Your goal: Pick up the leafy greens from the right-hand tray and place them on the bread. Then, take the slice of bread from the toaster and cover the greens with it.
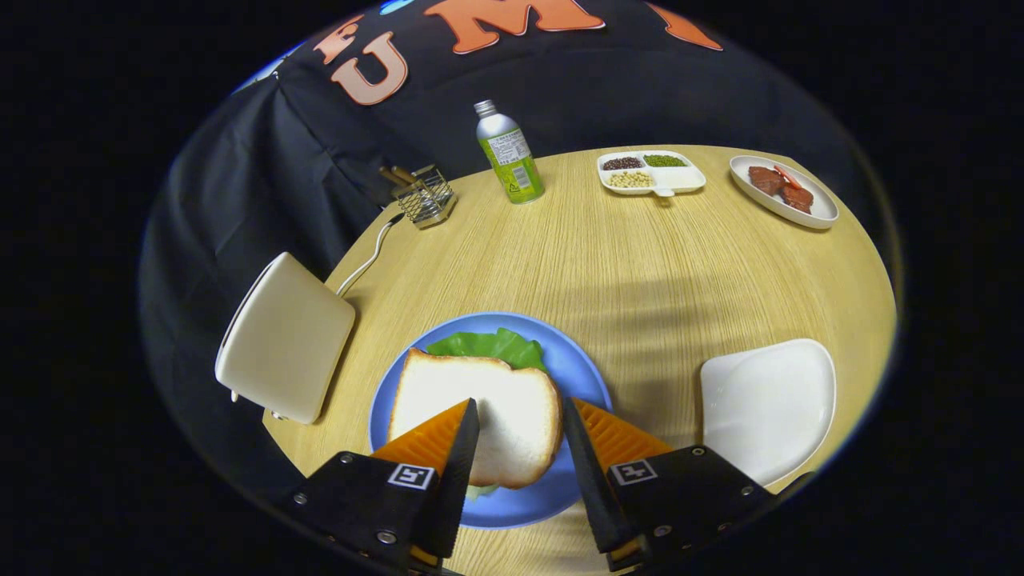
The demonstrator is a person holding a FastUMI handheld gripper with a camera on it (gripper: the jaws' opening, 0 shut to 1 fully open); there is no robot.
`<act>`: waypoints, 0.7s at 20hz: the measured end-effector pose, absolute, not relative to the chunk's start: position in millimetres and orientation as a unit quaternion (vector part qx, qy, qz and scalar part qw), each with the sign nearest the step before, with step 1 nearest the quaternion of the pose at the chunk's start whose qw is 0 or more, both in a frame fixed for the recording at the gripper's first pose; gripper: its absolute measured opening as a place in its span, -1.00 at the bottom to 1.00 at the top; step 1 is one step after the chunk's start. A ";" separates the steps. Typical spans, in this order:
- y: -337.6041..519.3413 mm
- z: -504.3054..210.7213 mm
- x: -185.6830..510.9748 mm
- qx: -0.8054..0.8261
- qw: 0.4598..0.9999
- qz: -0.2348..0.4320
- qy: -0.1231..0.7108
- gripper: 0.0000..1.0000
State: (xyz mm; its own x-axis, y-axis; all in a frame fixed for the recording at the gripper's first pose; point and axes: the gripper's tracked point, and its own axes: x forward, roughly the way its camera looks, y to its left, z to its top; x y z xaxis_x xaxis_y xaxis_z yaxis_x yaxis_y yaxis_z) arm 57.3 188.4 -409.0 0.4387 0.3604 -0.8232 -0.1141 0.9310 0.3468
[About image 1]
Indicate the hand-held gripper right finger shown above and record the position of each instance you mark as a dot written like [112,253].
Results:
[592,488]

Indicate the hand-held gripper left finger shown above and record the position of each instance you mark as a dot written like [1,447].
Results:
[456,480]

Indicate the toasted bread slice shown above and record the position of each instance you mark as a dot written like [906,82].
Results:
[488,400]

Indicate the green lettuce leaf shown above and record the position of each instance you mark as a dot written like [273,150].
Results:
[488,346]

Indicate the blue round plate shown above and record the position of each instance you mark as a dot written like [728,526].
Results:
[580,372]

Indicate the white square plate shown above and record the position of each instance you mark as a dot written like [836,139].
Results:
[768,408]

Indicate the white toaster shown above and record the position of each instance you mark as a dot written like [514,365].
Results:
[288,340]

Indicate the pile of yellow soybeans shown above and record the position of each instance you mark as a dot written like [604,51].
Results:
[630,179]

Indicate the white divided dish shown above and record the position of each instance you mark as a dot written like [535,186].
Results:
[680,178]

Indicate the green labelled metal bottle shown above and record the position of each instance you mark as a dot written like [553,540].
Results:
[512,160]

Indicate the pile of dark beans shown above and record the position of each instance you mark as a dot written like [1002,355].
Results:
[622,163]

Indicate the pile of green beans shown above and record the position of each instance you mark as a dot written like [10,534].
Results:
[666,161]

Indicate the black backdrop cloth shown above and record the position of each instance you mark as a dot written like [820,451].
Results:
[264,184]

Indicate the brown meat slice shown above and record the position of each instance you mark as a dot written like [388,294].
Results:
[798,198]
[766,181]

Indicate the white oval plate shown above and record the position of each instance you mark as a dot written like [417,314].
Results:
[820,214]

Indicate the red tomato slice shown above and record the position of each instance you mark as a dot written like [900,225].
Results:
[788,176]

